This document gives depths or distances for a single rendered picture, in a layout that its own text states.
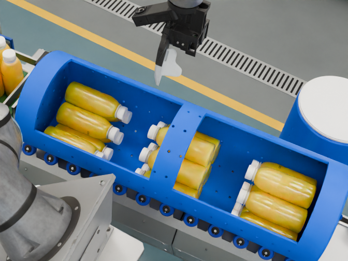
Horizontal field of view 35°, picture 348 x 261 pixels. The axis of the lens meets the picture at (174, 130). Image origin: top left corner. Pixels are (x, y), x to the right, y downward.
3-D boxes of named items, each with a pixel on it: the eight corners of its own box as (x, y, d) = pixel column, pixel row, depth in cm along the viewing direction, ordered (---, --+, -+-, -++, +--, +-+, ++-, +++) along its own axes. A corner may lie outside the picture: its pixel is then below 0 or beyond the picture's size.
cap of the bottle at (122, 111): (116, 120, 159) (122, 122, 159) (116, 113, 156) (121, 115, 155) (122, 110, 161) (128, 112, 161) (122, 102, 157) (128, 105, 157)
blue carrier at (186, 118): (301, 285, 147) (338, 234, 125) (18, 159, 161) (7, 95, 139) (324, 203, 165) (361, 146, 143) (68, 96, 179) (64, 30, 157)
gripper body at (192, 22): (193, 60, 118) (201, 16, 109) (157, 46, 120) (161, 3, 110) (206, 39, 123) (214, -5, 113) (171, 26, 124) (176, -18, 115)
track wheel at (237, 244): (250, 238, 150) (251, 235, 152) (235, 231, 151) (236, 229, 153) (245, 252, 152) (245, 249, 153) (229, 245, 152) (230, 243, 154)
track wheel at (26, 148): (35, 144, 161) (39, 143, 163) (23, 139, 162) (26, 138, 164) (32, 158, 162) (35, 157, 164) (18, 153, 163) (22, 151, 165)
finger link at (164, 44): (159, 67, 118) (172, 28, 115) (153, 64, 118) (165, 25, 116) (165, 65, 122) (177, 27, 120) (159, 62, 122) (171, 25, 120)
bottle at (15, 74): (19, 81, 186) (13, 46, 173) (29, 93, 184) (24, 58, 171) (1, 90, 183) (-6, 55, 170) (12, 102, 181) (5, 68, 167)
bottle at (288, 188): (314, 188, 146) (256, 164, 149) (319, 184, 140) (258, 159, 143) (305, 211, 145) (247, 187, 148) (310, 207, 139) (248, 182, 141)
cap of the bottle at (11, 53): (11, 51, 172) (11, 46, 171) (18, 58, 171) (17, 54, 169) (0, 56, 170) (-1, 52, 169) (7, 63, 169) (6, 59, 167)
